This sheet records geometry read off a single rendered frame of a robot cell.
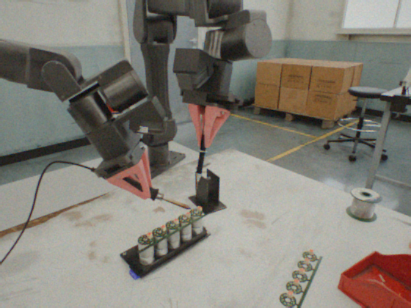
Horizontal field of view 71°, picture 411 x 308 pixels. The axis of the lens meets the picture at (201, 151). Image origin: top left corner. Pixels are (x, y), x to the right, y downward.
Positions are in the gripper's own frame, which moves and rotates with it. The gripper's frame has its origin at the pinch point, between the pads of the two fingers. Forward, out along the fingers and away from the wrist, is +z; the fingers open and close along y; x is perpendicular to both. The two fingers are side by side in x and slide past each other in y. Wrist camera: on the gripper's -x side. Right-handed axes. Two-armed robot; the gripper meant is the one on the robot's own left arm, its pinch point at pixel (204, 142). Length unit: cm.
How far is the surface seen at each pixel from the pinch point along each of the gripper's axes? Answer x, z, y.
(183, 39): 252, -99, -174
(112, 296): -15.3, 24.8, -3.8
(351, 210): 23.7, 10.5, 26.9
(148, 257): -10.3, 19.5, -1.7
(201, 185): 9.9, 10.3, -3.9
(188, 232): -2.8, 16.5, 1.0
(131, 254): -8.7, 21.4, -6.5
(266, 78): 347, -77, -92
